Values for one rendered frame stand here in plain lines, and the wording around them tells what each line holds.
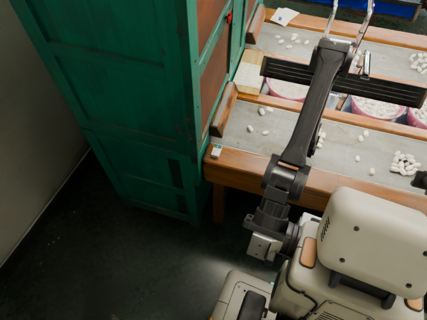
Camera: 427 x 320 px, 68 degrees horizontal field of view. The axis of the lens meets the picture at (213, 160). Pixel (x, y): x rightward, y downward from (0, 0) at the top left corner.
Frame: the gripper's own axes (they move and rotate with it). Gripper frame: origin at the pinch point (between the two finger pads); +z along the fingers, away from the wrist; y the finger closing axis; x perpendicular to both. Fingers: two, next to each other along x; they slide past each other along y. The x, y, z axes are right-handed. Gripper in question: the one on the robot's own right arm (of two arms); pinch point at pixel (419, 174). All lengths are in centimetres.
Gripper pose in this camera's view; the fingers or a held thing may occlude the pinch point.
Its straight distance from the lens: 150.0
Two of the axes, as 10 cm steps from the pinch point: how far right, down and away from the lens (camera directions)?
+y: -9.6, -2.5, 1.4
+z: 2.1, -2.6, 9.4
